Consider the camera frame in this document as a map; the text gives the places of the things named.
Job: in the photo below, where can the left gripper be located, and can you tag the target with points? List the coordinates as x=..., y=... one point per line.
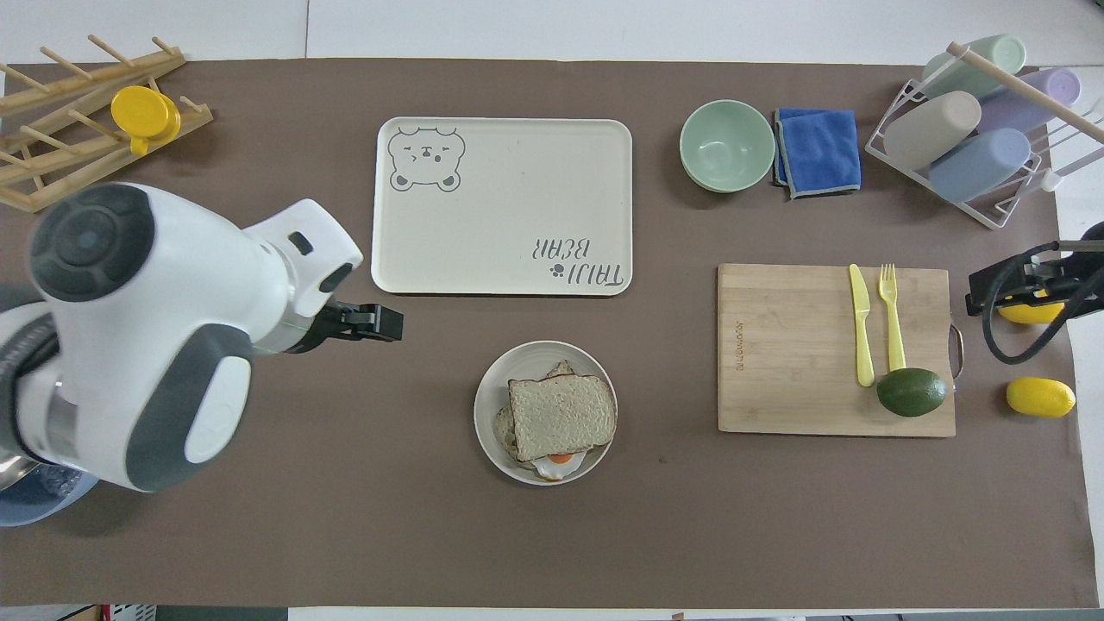
x=321, y=326

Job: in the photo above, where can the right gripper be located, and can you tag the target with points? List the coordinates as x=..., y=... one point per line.
x=1092, y=237

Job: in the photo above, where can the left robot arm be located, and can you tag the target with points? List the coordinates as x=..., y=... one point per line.
x=164, y=285

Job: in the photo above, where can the white round plate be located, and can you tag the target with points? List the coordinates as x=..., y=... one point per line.
x=504, y=366

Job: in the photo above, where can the yellow lemon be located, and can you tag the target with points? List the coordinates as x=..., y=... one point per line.
x=1040, y=398
x=1026, y=312

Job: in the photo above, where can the blue cup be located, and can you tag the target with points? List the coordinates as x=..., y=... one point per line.
x=979, y=166

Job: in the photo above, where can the purple cup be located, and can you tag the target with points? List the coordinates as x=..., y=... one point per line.
x=1018, y=108

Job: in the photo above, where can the wooden rod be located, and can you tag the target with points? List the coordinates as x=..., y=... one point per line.
x=1026, y=86

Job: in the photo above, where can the beige cup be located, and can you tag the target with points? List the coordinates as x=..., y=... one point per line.
x=931, y=129

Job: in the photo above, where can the green cup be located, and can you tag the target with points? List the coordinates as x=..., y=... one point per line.
x=975, y=73

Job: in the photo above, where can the bread slice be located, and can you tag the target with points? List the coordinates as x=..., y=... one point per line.
x=504, y=431
x=561, y=416

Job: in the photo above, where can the yellow plastic fork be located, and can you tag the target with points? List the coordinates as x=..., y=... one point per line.
x=894, y=332

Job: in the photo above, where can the cream tray with bear print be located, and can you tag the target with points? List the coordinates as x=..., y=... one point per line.
x=509, y=207

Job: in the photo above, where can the green avocado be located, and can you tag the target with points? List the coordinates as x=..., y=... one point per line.
x=912, y=392

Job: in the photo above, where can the yellow plastic knife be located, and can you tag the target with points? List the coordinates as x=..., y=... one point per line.
x=862, y=328

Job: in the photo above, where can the fried egg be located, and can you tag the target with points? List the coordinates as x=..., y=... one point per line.
x=556, y=467

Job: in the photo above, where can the blue cloth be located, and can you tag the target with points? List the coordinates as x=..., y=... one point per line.
x=819, y=151

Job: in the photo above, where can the wooden dish rack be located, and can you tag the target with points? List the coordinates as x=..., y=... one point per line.
x=60, y=151

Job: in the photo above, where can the wooden cutting board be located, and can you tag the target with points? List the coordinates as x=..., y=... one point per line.
x=793, y=354

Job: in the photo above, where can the blue bowl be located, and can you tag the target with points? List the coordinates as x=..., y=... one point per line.
x=52, y=504

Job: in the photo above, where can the green bowl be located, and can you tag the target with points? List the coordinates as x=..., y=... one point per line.
x=726, y=145

